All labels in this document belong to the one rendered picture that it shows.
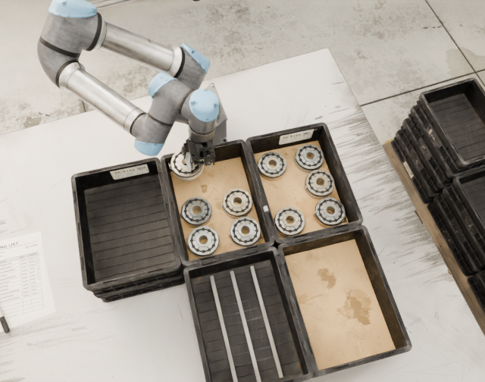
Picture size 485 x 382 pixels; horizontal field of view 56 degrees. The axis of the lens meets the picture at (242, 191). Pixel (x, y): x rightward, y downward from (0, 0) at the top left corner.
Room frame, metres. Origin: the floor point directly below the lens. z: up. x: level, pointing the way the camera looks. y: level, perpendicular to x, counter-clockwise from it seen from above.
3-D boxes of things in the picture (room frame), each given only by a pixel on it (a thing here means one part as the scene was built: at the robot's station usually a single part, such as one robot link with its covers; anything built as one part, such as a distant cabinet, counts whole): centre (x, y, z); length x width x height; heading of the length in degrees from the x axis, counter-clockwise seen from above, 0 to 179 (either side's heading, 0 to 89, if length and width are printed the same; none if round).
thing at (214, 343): (0.21, -0.03, 0.87); 0.40 x 0.30 x 0.11; 17
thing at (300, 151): (0.81, -0.24, 0.86); 0.10 x 0.10 x 0.01
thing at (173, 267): (0.50, 0.37, 0.92); 0.40 x 0.30 x 0.02; 17
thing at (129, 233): (0.50, 0.37, 0.87); 0.40 x 0.30 x 0.11; 17
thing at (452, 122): (1.20, -1.00, 0.37); 0.40 x 0.30 x 0.45; 22
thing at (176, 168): (0.68, 0.18, 1.01); 0.10 x 0.10 x 0.01
